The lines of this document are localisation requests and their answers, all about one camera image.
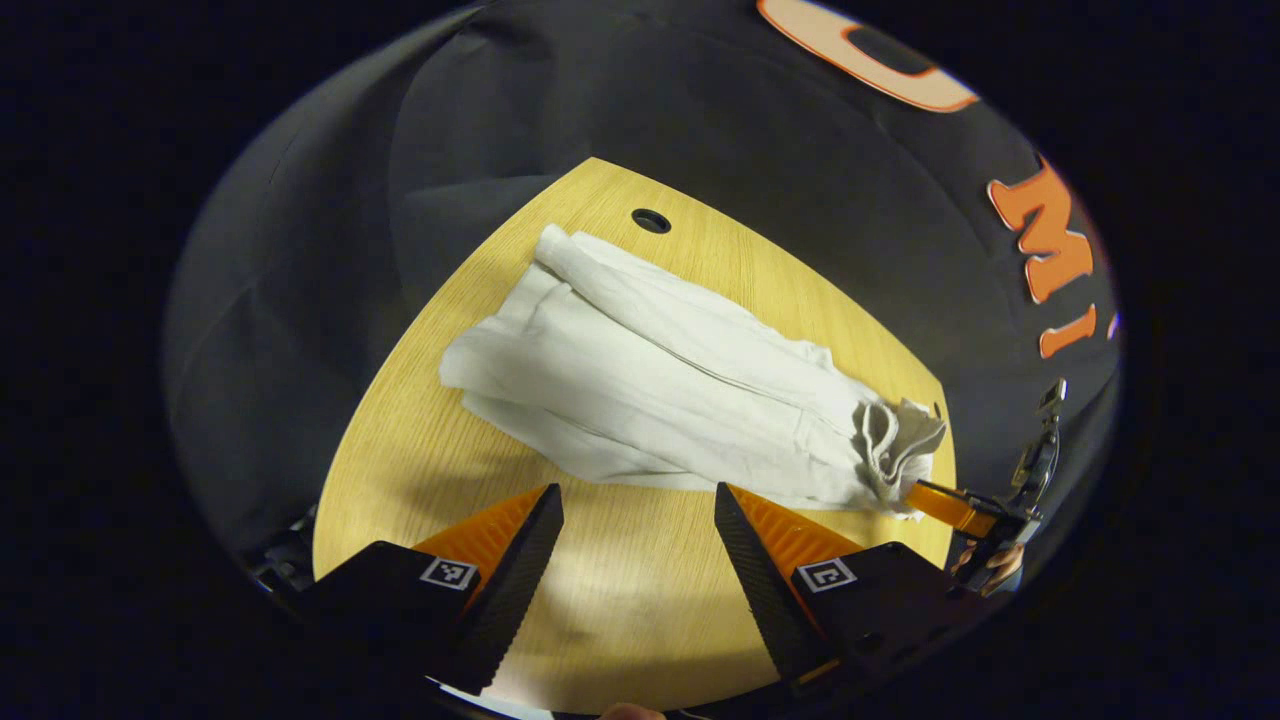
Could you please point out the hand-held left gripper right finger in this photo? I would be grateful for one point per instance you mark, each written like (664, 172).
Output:
(755, 580)

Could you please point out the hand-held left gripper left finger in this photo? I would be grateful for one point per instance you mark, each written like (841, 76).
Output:
(520, 580)

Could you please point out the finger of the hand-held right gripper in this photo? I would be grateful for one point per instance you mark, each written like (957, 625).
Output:
(950, 508)

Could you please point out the white jeans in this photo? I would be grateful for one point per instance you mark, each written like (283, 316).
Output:
(650, 380)

